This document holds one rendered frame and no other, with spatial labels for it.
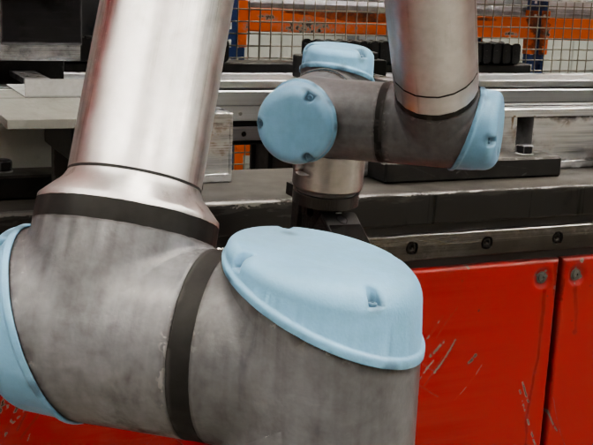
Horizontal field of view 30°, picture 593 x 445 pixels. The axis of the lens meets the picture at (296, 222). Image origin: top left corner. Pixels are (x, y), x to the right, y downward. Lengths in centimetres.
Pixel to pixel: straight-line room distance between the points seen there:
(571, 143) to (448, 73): 86
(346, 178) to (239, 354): 55
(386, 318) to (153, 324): 13
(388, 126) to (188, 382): 44
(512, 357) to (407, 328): 104
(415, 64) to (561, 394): 90
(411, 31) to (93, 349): 40
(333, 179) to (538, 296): 59
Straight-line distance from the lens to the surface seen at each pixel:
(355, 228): 116
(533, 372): 169
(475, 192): 154
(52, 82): 134
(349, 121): 101
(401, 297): 61
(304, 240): 65
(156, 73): 68
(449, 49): 92
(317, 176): 114
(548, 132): 175
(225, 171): 150
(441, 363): 159
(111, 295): 64
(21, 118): 117
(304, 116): 100
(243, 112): 178
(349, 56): 111
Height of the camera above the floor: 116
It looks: 13 degrees down
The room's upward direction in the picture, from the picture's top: 2 degrees clockwise
